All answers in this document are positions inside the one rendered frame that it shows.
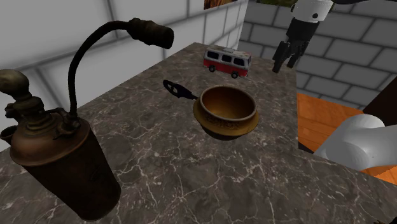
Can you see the orange wall picture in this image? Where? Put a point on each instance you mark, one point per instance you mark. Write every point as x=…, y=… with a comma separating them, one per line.
x=217, y=3

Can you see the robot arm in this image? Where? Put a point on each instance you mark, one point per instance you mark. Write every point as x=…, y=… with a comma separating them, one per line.
x=356, y=142

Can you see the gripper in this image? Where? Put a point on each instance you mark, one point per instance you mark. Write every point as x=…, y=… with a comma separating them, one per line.
x=301, y=31

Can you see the red and white toy bus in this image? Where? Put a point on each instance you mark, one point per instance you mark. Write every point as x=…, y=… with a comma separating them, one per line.
x=226, y=65

